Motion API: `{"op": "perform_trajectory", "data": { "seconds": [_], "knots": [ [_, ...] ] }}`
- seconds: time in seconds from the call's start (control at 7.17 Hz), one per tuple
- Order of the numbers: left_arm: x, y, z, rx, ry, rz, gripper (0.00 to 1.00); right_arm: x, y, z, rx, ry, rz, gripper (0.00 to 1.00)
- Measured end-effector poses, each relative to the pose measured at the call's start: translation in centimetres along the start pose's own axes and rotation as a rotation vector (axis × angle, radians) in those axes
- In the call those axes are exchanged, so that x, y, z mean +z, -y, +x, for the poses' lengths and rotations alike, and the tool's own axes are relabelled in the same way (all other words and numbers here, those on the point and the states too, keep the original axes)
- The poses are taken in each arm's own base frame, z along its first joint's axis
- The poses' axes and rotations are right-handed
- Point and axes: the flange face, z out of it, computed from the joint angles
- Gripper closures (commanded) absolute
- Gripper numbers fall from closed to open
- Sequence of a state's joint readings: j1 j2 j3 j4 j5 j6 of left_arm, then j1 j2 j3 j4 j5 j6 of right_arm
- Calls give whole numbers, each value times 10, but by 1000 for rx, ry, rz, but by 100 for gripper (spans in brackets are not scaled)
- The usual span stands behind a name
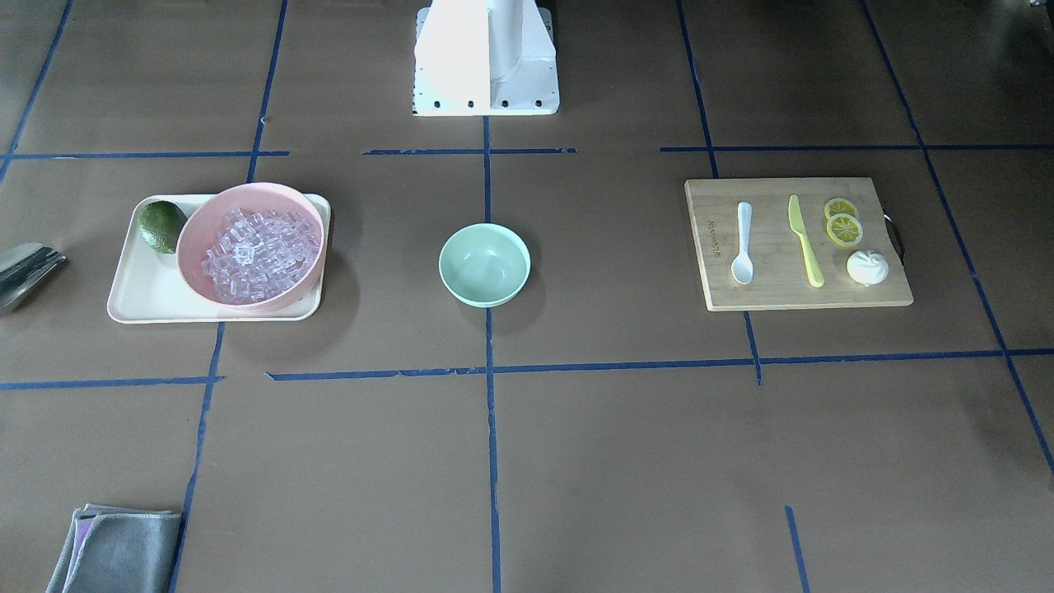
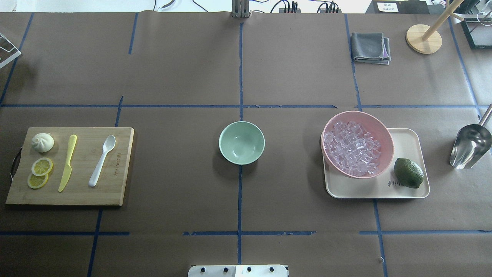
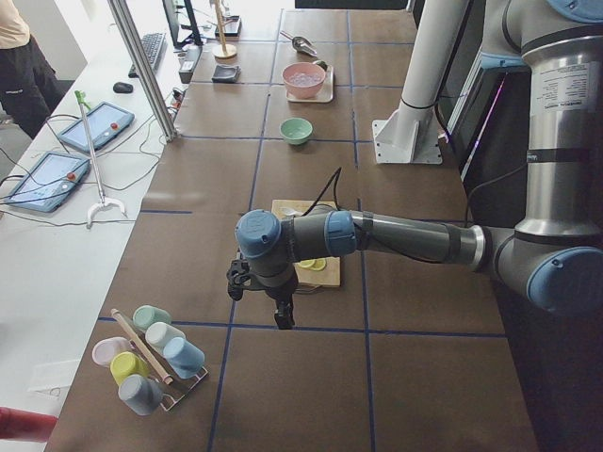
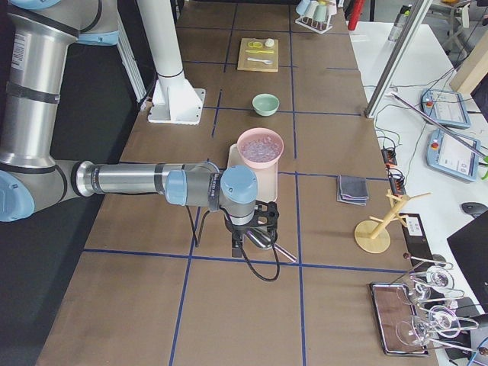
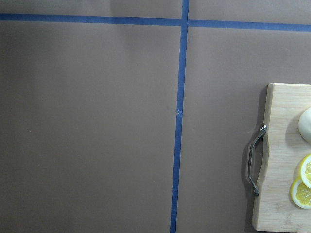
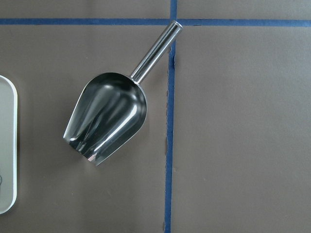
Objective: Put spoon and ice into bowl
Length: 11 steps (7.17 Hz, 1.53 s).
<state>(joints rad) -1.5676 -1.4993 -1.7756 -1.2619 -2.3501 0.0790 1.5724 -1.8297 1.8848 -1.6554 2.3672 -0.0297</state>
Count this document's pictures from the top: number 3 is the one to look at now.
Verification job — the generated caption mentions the red object at corner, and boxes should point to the red object at corner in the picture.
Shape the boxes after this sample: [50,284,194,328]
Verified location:
[1,407,58,443]

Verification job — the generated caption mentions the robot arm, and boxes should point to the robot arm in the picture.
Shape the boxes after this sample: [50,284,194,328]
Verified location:
[227,1,602,330]

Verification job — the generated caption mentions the metal ice scoop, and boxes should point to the metal ice scoop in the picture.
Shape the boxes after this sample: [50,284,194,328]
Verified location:
[280,30,318,57]

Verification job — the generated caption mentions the near blue teach pendant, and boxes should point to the near blue teach pendant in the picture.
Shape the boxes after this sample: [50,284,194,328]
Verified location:
[3,152,90,213]

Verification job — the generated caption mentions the black keyboard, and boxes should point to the black keyboard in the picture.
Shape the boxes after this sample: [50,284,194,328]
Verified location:
[141,32,167,73]

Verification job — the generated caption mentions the black monitor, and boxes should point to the black monitor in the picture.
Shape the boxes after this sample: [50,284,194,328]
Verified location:
[162,0,204,48]

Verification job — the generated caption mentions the black tray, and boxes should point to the black tray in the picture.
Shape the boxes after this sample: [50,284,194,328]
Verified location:
[222,15,242,38]

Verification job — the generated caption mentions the wire cup rack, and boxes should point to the wire cup rack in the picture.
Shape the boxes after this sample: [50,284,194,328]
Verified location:
[143,366,209,412]

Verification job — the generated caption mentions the black computer mouse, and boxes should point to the black computer mouse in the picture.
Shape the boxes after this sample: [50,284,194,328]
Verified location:
[112,82,134,94]

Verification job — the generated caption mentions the wooden cutting board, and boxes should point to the wooden cutting board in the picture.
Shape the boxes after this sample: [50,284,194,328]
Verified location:
[271,200,340,288]

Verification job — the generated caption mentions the beige plastic tray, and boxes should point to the beige plastic tray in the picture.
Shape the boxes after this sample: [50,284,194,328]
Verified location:
[285,66,334,103]

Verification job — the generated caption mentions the green cup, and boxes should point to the green cup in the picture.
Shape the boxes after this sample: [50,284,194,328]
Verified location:
[132,305,172,332]

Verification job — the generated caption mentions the aluminium frame post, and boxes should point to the aluminium frame post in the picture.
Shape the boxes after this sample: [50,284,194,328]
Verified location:
[107,0,177,142]

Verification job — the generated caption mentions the reacher grabber tool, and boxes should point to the reacher grabber tool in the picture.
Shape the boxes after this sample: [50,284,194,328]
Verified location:
[74,90,127,229]

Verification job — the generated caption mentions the grey cup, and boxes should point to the grey cup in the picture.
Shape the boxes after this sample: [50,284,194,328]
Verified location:
[118,374,163,416]

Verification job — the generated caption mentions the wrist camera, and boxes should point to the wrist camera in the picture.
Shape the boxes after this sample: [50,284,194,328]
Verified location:
[226,258,262,301]

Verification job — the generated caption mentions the folded grey cloth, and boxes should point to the folded grey cloth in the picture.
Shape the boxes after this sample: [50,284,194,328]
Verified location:
[211,64,241,84]

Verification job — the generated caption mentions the lemon slices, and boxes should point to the lemon slices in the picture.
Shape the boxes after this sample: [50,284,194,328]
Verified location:
[298,258,327,272]

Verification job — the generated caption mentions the green avocado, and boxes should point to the green avocado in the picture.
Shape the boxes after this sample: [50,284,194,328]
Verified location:
[313,60,329,71]

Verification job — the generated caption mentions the wooden stand with round base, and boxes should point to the wooden stand with round base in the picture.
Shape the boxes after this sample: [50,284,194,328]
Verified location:
[212,0,237,60]

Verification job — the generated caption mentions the yellow cup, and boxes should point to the yellow cup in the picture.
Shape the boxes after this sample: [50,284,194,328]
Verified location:
[109,351,150,385]

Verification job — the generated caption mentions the pink bowl of ice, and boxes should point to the pink bowl of ice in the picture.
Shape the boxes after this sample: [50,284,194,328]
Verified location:
[282,62,326,99]

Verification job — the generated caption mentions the blue teach pendant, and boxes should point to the blue teach pendant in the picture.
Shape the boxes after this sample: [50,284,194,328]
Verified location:
[3,152,90,213]
[57,102,135,153]

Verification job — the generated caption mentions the person in black trousers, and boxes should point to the person in black trousers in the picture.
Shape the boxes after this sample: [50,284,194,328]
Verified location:
[0,1,66,138]

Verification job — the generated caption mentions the far blue teach pendant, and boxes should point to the far blue teach pendant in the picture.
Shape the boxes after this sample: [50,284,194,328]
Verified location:
[57,102,135,153]

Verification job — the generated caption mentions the pink cup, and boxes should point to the pink cup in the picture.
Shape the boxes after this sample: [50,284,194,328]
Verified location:
[91,336,132,367]

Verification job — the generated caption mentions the blue cup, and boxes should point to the blue cup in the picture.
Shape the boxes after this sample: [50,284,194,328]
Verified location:
[163,337,205,379]

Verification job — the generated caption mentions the white plastic spoon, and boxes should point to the white plastic spoon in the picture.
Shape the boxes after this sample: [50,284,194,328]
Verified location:
[280,206,303,218]

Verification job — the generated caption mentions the white cup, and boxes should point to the white cup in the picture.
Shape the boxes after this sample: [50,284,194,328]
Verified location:
[145,322,186,355]

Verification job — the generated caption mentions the small green bowl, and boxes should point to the small green bowl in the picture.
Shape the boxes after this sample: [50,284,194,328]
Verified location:
[279,118,314,145]

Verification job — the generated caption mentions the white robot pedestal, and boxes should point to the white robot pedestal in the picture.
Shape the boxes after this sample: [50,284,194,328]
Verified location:
[372,0,469,165]

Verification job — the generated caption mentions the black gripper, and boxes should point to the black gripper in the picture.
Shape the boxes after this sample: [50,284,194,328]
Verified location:
[265,275,299,330]

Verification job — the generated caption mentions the wooden rack handle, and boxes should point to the wooden rack handle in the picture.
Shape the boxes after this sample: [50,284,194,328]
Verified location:
[110,309,174,385]

